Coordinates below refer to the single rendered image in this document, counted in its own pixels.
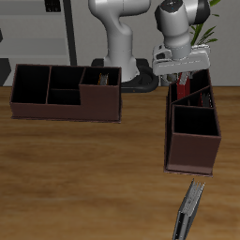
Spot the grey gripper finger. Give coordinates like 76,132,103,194
187,70,199,80
166,73,178,83

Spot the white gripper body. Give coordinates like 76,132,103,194
152,51,211,77

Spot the dark brown desk caddy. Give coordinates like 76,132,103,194
163,67,223,178
8,63,123,124

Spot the green pot plant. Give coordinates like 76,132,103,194
188,0,222,49

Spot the flat black base plate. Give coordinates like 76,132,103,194
90,57,160,94

